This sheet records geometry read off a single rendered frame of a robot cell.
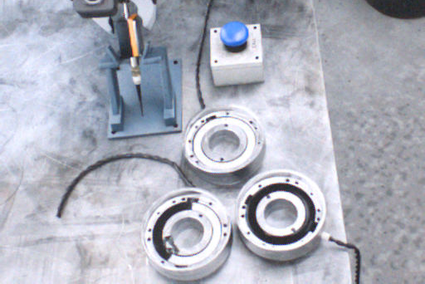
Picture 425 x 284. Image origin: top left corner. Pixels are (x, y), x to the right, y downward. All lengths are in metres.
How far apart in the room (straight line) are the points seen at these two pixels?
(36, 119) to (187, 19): 0.27
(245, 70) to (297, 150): 0.14
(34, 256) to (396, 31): 1.46
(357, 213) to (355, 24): 0.62
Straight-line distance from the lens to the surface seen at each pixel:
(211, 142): 0.94
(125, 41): 0.93
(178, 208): 0.88
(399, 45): 2.13
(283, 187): 0.88
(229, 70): 0.99
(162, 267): 0.84
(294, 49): 1.05
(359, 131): 1.93
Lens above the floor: 1.59
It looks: 50 degrees down
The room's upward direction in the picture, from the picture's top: 9 degrees counter-clockwise
